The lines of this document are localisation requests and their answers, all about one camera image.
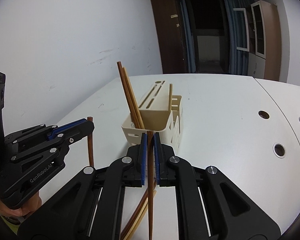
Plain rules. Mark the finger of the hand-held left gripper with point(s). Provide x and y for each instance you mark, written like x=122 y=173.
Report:
x=65 y=127
x=80 y=132

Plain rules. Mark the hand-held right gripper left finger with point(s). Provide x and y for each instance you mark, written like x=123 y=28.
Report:
x=144 y=160

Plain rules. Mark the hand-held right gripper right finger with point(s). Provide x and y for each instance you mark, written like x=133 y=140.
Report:
x=157 y=160

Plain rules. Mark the dark brown chopstick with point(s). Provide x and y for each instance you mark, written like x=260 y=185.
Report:
x=150 y=155
x=127 y=92
x=90 y=150

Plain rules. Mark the cream plastic utensil holder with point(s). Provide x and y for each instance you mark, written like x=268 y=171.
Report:
x=155 y=117

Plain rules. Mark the group of wooden chopsticks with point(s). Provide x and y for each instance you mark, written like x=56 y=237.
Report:
x=141 y=208

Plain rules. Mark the light bamboo chopstick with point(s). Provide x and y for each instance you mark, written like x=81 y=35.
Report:
x=170 y=97

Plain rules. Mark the medium brown chopstick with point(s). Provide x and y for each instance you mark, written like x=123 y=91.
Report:
x=133 y=93

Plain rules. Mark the person's left hand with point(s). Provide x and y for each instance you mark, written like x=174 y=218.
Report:
x=30 y=206

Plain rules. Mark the dark brown wardrobe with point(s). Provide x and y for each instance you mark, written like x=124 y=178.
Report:
x=167 y=42

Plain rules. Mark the narrow blue curtain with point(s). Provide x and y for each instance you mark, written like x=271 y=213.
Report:
x=187 y=30

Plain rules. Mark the white-framed window sash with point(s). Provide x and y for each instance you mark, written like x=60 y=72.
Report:
x=241 y=30

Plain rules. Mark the dark window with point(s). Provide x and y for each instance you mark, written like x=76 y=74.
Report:
x=207 y=12

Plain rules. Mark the brown glass-door cabinet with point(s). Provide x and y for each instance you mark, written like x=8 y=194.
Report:
x=270 y=42

